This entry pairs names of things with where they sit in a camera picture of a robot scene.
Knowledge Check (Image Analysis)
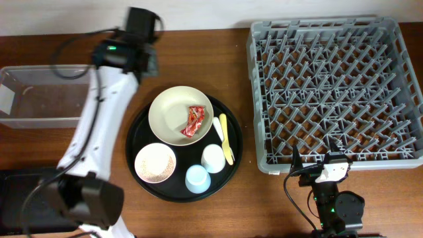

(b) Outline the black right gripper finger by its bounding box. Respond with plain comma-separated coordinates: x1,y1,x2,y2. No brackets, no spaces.
327,140,347,163
290,145,303,173

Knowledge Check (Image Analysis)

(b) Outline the red snack wrapper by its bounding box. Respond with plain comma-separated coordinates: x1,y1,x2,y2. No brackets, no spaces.
180,106,205,138

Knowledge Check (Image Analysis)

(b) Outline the pink small bowl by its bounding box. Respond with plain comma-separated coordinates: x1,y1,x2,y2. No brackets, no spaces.
134,143,176,184

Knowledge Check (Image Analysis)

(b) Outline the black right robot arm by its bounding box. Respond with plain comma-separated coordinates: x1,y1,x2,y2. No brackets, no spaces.
299,141,365,237

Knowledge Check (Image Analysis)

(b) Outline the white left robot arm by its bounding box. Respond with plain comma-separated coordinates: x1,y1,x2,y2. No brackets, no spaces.
39,7,163,237

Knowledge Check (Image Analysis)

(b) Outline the grey dishwasher rack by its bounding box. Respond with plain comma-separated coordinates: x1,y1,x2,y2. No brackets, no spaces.
247,17,422,175

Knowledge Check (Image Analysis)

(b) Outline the clear plastic waste bin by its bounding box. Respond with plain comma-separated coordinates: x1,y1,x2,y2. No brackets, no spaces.
1,65,90,129

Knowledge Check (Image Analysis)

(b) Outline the cream plate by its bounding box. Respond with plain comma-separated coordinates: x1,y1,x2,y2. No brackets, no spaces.
148,86,214,146

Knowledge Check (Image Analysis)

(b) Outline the yellow plastic fork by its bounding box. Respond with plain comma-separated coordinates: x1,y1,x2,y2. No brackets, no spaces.
219,114,234,165

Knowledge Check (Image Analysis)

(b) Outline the white cup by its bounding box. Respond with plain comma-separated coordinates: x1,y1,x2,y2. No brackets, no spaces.
201,144,225,174

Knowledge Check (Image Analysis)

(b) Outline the white plastic utensil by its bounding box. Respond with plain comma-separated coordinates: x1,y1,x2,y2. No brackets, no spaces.
213,117,224,141

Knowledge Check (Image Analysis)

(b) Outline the light blue cup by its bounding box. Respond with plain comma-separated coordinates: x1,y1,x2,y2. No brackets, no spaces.
185,165,211,194

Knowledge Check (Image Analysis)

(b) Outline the black round tray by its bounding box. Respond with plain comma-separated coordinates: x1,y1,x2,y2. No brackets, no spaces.
126,96,243,203

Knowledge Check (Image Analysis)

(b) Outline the black tray bin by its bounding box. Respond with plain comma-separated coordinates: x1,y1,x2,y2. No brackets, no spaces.
1,167,78,235

